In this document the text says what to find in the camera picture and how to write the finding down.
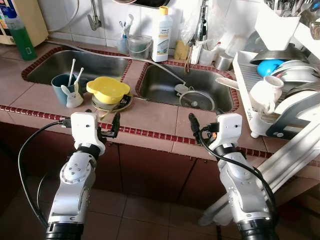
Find clear plastic bag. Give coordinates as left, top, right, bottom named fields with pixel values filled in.
left=180, top=0, right=236, bottom=51

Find large steel bowl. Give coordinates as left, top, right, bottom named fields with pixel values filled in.
left=250, top=47, right=308, bottom=66

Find blue mug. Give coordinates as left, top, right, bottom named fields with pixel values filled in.
left=51, top=74, right=81, bottom=107

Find yellow sponge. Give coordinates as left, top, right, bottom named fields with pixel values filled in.
left=174, top=40, right=190, bottom=62

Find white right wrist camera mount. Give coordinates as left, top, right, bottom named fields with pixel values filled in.
left=207, top=113, right=244, bottom=151

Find yellow plastic bowl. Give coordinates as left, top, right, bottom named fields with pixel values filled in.
left=86, top=76, right=131, bottom=105

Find white detergent bottle yellow cap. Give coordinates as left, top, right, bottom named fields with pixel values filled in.
left=152, top=6, right=173, bottom=63

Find white dish rack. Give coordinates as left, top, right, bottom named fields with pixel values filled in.
left=232, top=50, right=320, bottom=140

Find green liquid soap bottle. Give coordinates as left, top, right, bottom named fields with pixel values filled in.
left=4, top=2, right=37, bottom=61

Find clear toothbrush cup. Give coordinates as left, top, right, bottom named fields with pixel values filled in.
left=117, top=34, right=131, bottom=55

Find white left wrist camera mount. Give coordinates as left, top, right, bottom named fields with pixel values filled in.
left=70, top=112, right=107, bottom=156

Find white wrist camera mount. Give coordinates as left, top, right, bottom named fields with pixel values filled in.
left=207, top=113, right=244, bottom=151
left=70, top=112, right=107, bottom=156

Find beige water purifier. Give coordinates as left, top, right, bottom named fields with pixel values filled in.
left=0, top=0, right=49, bottom=47

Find white cutlery holder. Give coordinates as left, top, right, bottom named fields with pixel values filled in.
left=255, top=7, right=301, bottom=51

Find white ceramic mug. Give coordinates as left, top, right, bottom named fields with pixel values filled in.
left=249, top=76, right=285, bottom=115

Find pale wooden spatula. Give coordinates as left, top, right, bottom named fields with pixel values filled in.
left=216, top=76, right=241, bottom=92

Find round steel sink strainer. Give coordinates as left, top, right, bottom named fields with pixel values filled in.
left=179, top=90, right=216, bottom=112

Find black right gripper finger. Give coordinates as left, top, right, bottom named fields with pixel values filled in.
left=188, top=112, right=201, bottom=140

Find steel wall tap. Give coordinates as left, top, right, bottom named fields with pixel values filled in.
left=87, top=0, right=102, bottom=32

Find hanging steel pan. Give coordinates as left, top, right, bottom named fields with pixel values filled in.
left=112, top=0, right=151, bottom=6

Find white plastic stick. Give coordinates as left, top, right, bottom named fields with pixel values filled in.
left=68, top=59, right=76, bottom=86
left=75, top=67, right=85, bottom=86

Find silver aluminium rail frame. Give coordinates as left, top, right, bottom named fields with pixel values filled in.
left=199, top=117, right=320, bottom=227

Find small steel cup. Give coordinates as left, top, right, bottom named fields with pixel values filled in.
left=215, top=52, right=235, bottom=71

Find white toothpaste tube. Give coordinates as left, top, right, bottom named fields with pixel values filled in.
left=125, top=14, right=135, bottom=37

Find blue bowl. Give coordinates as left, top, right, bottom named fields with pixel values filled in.
left=256, top=59, right=286, bottom=78

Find steel sink basin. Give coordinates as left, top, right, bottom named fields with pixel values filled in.
left=22, top=48, right=132, bottom=101
left=137, top=62, right=240, bottom=113

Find dark blue hanging pan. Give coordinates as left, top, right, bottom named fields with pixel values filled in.
left=132, top=0, right=171, bottom=9

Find white rabbit figurine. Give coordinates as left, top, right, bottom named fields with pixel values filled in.
left=61, top=82, right=85, bottom=109

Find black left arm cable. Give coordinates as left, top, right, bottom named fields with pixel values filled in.
left=17, top=118, right=71, bottom=230

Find white plastic container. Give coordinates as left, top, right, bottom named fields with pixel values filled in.
left=190, top=40, right=221, bottom=66

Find clear plastic bucket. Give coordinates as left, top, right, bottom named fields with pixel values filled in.
left=126, top=34, right=153, bottom=60

